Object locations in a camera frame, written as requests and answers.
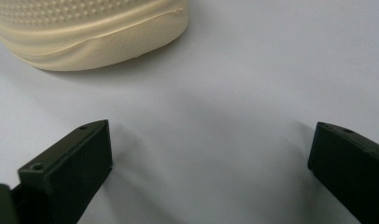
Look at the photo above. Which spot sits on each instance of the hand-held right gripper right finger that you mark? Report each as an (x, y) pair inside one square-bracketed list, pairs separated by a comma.
[(352, 165)]

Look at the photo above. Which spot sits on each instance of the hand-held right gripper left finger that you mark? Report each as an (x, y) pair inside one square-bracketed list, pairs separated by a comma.
[(63, 177)]

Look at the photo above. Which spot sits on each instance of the beige clog shoe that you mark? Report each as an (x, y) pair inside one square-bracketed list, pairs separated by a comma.
[(94, 34)]

